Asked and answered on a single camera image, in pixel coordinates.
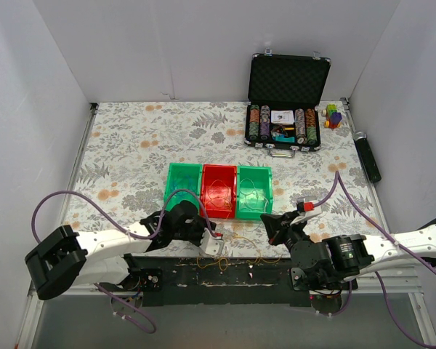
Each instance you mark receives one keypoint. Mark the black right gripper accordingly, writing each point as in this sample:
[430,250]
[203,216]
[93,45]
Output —
[277,225]

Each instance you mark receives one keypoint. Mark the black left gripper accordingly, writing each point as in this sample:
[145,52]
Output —
[202,227]

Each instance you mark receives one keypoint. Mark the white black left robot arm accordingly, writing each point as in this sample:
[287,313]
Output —
[66,258]

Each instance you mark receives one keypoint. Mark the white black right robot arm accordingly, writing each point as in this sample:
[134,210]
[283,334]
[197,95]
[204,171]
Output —
[331,263]

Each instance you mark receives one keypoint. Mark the green plastic bin right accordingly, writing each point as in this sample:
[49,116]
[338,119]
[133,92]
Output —
[254,192]

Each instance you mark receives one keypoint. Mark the green plastic bin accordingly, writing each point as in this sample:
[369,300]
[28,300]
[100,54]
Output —
[183,176]
[254,192]

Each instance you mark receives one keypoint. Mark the green plastic bin left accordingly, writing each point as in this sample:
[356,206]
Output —
[183,176]

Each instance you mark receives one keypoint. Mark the red plastic bin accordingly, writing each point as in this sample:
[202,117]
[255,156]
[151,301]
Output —
[219,190]

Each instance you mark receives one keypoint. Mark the floral table mat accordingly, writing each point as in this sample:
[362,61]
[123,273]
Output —
[121,174]

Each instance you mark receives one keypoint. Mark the teal plastic piece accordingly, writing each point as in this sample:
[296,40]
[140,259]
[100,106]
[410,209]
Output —
[282,139]

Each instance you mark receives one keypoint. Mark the white card deck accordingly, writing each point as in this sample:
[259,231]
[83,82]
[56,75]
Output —
[282,117]

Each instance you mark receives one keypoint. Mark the colourful toy block train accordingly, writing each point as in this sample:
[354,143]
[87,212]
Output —
[333,117]

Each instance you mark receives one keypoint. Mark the black cylindrical flashlight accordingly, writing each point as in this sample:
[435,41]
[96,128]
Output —
[366,156]

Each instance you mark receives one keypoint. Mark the black poker chip case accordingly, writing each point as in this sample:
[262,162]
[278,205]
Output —
[282,83]

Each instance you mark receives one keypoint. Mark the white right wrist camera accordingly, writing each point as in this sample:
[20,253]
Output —
[307,209]

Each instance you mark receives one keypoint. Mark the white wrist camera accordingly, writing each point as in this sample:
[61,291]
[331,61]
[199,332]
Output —
[307,209]
[211,246]

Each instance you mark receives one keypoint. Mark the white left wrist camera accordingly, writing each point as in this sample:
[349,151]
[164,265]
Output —
[211,246]

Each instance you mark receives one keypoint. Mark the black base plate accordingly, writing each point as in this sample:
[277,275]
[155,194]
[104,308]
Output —
[161,281]

